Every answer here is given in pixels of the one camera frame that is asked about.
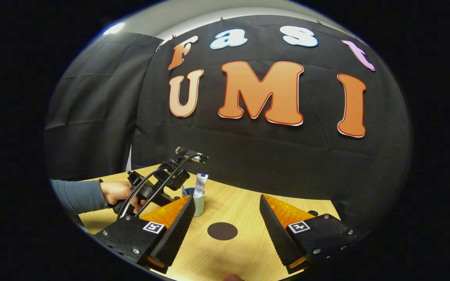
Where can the white toothpaste tube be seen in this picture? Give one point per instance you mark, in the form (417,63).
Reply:
(200,183)

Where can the wooden desktop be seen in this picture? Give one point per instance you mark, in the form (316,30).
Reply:
(240,210)

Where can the ceiling light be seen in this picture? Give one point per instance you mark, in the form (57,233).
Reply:
(114,28)

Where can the light blue cup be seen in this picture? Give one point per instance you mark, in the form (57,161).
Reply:
(199,205)

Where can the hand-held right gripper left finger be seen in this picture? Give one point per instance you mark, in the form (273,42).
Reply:
(178,234)

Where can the dark round coaster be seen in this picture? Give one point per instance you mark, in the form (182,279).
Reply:
(222,231)

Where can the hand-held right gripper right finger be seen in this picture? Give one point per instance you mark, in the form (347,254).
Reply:
(277,236)

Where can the black backdrop cloth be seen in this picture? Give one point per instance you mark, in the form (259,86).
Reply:
(268,160)

